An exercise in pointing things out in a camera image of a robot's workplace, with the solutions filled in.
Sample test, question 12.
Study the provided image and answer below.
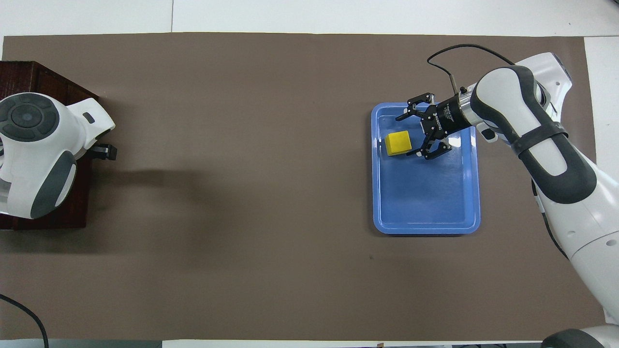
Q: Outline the brown table mat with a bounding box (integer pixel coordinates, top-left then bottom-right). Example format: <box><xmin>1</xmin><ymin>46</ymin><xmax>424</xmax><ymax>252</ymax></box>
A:
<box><xmin>0</xmin><ymin>32</ymin><xmax>610</xmax><ymax>342</ymax></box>

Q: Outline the yellow cube block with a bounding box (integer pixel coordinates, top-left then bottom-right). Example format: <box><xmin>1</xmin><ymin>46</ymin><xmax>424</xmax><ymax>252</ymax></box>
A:
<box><xmin>385</xmin><ymin>130</ymin><xmax>412</xmax><ymax>157</ymax></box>

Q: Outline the blue plastic tray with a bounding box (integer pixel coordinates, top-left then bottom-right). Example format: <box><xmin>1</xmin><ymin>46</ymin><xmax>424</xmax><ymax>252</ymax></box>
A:
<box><xmin>371</xmin><ymin>102</ymin><xmax>481</xmax><ymax>235</ymax></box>

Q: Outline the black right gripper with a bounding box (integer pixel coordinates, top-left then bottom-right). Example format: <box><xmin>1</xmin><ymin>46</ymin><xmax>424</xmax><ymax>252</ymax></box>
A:
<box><xmin>395</xmin><ymin>91</ymin><xmax>477</xmax><ymax>160</ymax></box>

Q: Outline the black loose cable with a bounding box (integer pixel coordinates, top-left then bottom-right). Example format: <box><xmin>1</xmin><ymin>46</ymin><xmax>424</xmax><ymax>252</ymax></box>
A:
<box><xmin>0</xmin><ymin>294</ymin><xmax>50</xmax><ymax>348</ymax></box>

